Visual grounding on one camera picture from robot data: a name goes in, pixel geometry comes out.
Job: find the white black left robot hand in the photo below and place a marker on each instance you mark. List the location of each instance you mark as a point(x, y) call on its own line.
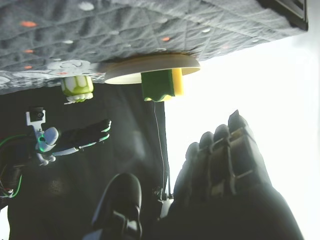
point(225, 200)

